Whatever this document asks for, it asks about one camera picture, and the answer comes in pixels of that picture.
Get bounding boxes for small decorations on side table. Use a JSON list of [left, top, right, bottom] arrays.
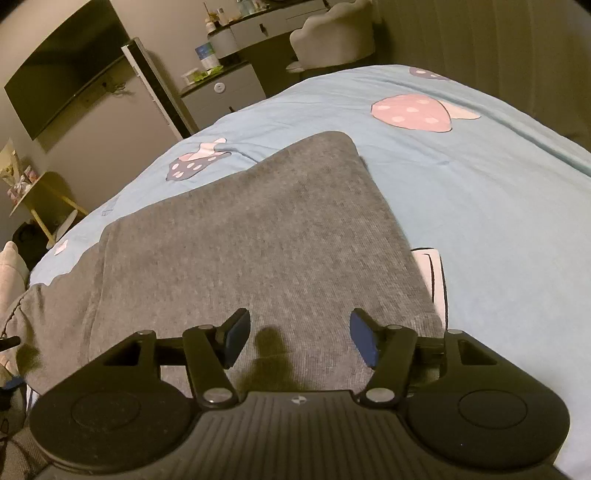
[[0, 137, 41, 205]]

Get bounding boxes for black bag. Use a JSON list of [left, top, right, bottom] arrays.
[[11, 223, 48, 272]]

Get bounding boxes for yellow wooden side table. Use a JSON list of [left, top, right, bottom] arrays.
[[9, 171, 89, 244]]

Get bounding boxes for black wall television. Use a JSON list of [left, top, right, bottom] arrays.
[[4, 0, 133, 141]]

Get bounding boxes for grey upholstered chair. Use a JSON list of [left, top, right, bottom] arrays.
[[286, 0, 376, 72]]

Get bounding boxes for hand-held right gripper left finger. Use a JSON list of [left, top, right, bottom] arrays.
[[99, 307, 252, 409]]

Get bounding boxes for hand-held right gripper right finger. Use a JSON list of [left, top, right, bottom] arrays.
[[348, 307, 497, 409]]

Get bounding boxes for light blue printed bed sheet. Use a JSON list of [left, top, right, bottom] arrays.
[[28, 65, 591, 480]]

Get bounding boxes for grey cabinet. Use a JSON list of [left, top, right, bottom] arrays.
[[179, 62, 269, 133]]

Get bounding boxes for grey dressing table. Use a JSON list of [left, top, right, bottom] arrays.
[[208, 0, 334, 60]]

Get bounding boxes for grey pants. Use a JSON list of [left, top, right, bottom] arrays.
[[0, 130, 447, 403]]

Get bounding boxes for blue and white container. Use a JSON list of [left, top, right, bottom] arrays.
[[194, 43, 221, 71]]

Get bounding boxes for white tower appliance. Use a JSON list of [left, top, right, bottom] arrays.
[[121, 38, 195, 142]]

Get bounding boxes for cream pillow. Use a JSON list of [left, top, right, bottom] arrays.
[[0, 241, 31, 315]]

